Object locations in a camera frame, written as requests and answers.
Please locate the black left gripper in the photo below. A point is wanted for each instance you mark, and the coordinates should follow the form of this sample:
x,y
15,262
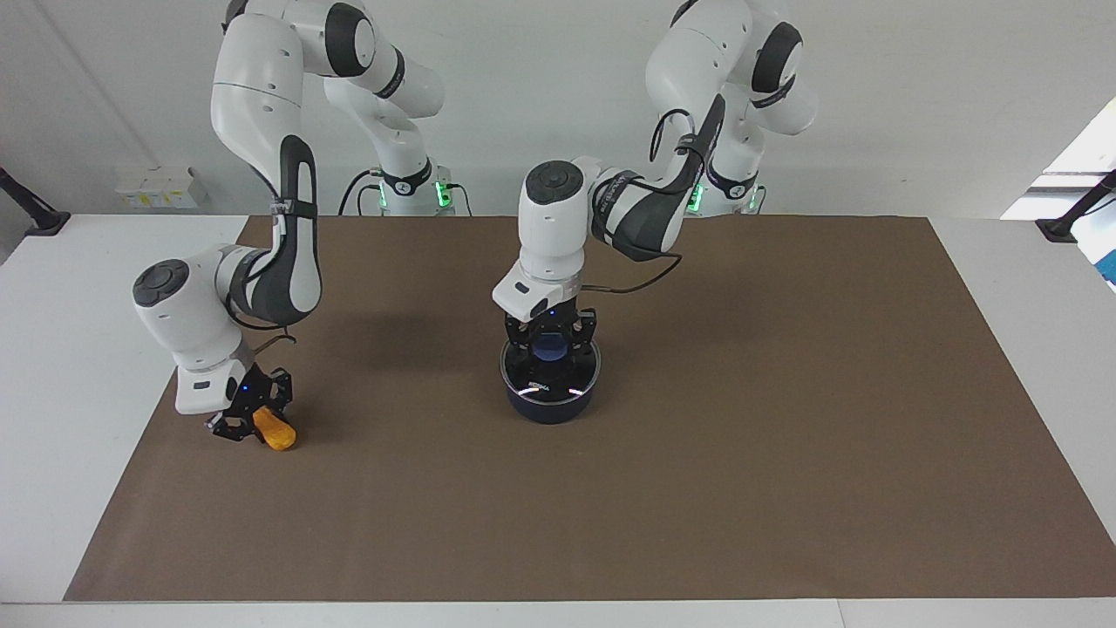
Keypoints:
x,y
551,318

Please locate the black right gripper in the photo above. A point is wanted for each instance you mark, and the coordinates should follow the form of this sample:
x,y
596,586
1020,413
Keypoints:
x,y
248,391

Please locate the orange corn cob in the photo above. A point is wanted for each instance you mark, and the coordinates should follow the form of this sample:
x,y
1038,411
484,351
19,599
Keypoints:
x,y
277,432

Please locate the glass lid with blue knob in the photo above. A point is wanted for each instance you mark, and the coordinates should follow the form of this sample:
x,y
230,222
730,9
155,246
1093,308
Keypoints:
x,y
549,379

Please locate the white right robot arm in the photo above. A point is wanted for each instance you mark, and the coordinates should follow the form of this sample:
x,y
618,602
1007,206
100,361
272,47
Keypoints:
x,y
261,105

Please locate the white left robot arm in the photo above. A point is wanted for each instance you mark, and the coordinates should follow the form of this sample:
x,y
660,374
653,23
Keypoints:
x,y
558,227

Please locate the brown table mat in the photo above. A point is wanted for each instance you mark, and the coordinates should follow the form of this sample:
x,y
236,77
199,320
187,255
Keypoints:
x,y
697,480

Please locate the black clamp stand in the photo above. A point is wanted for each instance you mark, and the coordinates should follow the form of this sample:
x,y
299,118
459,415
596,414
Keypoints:
x,y
1065,225
39,220

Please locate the blue box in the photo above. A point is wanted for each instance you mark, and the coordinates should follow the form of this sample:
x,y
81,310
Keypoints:
x,y
1103,257

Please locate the white wall socket boxes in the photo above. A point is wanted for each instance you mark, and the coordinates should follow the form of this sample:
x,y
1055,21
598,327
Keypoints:
x,y
157,187

